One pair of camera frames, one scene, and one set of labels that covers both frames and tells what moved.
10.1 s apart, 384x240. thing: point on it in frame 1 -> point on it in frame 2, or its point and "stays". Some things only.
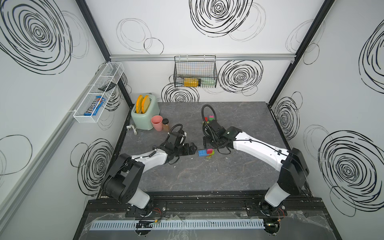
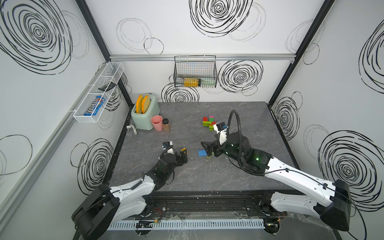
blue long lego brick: x=202 y=153 stays
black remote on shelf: x=107 y=86 stays
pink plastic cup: x=157 y=121 stays
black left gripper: x=191 y=151 -> x=180 y=162
